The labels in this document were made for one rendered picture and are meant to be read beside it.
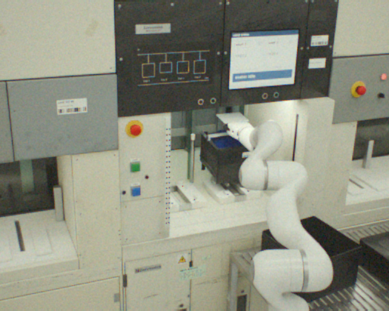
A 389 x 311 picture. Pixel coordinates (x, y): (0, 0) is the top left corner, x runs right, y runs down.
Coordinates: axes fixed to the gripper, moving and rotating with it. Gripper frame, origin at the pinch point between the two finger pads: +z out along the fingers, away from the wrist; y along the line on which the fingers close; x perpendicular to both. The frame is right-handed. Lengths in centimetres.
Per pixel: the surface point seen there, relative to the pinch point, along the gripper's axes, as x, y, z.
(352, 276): -41, 24, -71
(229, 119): 2.2, -2.4, -1.7
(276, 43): 42, 3, -33
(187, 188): -31.0, -20.6, 0.5
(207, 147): -12.5, -10.8, 3.3
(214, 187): -31.0, -8.2, -1.9
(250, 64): 34.9, -7.4, -33.5
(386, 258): -35, 39, -71
